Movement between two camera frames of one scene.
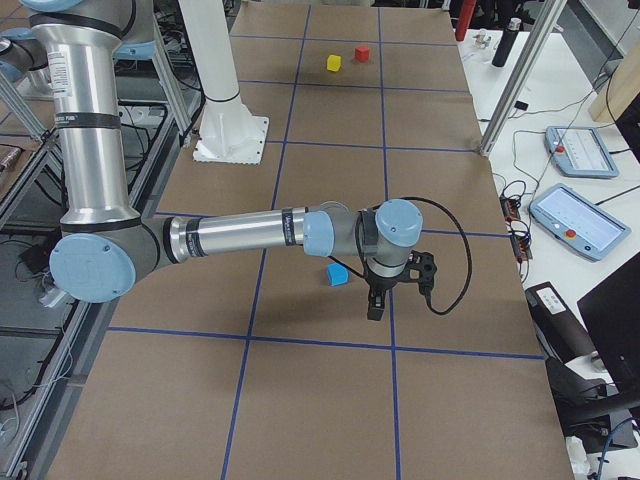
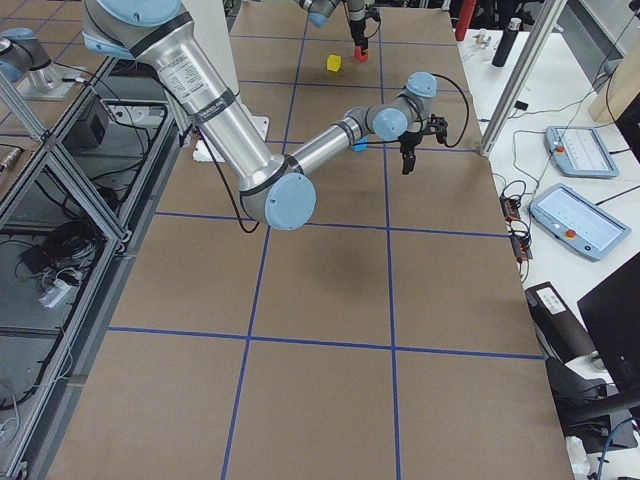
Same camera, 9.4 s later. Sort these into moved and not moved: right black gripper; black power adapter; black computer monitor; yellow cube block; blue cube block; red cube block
Moved: blue cube block; right black gripper
Not moved: black power adapter; black computer monitor; red cube block; yellow cube block
